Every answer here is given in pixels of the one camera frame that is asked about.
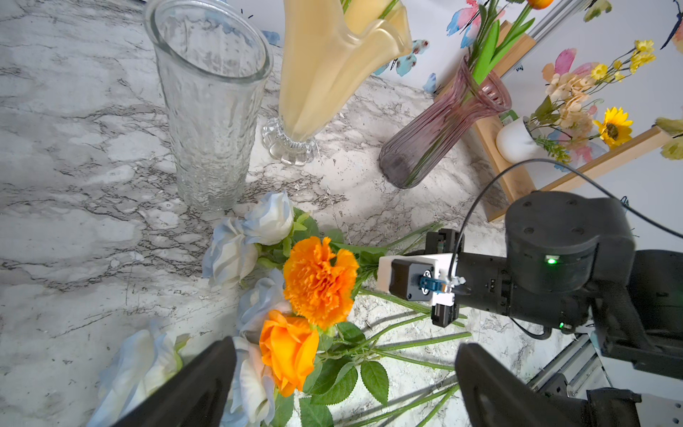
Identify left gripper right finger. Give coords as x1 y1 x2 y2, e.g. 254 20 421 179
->
455 343 584 426

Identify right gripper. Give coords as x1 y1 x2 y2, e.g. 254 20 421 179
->
424 228 590 328

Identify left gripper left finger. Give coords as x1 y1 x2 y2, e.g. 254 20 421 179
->
108 336 237 426

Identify orange yellow tulip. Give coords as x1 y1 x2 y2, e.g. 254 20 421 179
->
468 0 553 85

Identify pink rose tall stem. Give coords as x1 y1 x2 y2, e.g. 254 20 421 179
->
341 0 352 14

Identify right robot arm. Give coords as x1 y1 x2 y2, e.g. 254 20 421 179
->
413 191 682 378

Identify white blue rose left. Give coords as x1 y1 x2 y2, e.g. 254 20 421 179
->
237 269 293 344

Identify purple ribbed glass vase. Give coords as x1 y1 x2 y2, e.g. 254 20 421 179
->
379 62 512 189

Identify sunflower bouquet in white vase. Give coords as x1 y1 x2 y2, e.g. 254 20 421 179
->
496 40 656 165

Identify yellow ruffled glass vase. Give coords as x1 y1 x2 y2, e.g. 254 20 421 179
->
261 0 413 167

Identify clear glass vase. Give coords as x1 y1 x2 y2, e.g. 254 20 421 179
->
144 1 273 212

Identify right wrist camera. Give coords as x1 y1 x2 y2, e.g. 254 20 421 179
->
377 254 466 307

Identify wooden wall shelf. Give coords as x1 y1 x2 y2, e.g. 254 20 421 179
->
472 35 682 222

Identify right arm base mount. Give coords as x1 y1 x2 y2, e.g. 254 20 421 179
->
535 373 642 427

